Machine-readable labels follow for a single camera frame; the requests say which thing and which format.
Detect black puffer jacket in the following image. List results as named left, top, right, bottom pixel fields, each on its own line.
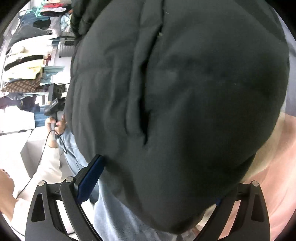
left=65, top=1, right=289, bottom=234

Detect white sleeve forearm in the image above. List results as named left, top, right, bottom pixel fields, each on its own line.
left=9, top=138, right=62, bottom=235

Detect left hand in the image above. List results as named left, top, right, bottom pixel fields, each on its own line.
left=45, top=115, right=66, bottom=135

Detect right hand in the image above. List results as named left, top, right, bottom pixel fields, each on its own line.
left=0, top=169, right=18, bottom=221

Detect blue denim jeans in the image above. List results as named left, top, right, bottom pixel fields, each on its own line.
left=59, top=128, right=184, bottom=240

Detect grey hard suitcase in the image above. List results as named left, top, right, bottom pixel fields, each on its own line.
left=58, top=37, right=75, bottom=58

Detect teal clip hanger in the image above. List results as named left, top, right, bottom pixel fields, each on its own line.
left=26, top=6, right=47, bottom=19

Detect patchwork bed quilt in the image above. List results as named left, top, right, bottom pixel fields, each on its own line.
left=242, top=18, right=295, bottom=240

